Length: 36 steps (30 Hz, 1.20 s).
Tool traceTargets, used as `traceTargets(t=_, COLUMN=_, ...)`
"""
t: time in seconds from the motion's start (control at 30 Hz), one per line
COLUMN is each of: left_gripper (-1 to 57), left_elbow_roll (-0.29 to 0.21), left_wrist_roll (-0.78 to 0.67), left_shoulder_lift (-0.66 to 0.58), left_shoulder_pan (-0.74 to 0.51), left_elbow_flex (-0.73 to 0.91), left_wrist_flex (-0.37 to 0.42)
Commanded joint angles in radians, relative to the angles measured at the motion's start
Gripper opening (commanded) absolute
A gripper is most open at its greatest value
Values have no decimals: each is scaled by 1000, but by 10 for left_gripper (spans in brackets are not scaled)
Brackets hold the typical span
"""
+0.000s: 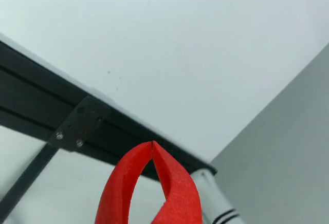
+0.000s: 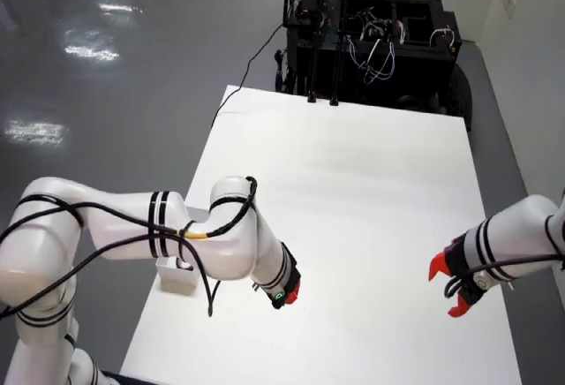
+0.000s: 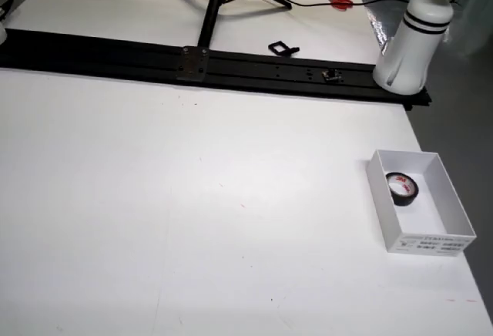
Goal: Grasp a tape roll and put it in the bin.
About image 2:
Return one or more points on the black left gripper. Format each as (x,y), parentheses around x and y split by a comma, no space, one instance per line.
(289,274)

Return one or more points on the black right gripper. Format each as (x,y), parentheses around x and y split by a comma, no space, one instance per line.
(459,261)

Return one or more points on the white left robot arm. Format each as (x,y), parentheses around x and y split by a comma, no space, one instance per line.
(123,226)

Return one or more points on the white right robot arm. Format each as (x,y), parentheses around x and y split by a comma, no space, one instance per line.
(521,235)

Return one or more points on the white cardboard bin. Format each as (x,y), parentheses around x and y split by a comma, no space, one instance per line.
(176,281)

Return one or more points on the black equipment cart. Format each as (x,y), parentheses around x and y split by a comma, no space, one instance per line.
(419,71)

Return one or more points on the black stand pole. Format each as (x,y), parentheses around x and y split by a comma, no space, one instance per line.
(313,71)
(337,67)

